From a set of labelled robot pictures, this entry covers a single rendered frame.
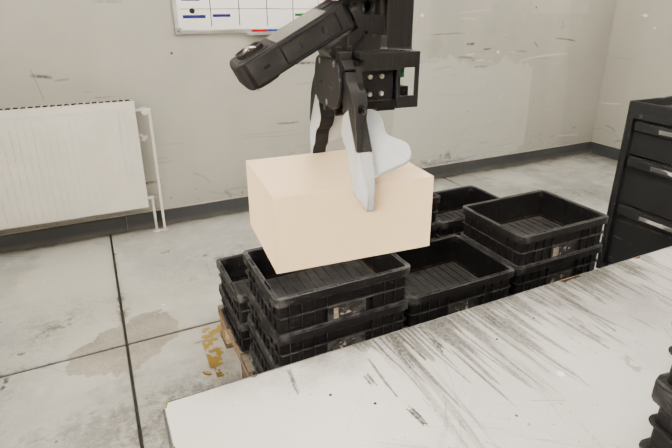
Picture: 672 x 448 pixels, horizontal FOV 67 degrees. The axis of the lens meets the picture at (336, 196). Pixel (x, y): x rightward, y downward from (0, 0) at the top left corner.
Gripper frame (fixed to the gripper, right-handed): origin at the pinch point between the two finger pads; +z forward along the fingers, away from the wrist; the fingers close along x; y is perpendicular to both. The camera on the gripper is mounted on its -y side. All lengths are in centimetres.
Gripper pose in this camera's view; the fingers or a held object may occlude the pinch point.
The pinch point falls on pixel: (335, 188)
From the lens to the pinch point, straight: 52.3
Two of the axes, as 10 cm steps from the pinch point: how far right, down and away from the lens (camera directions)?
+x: -3.5, -3.3, 8.8
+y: 9.4, -1.3, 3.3
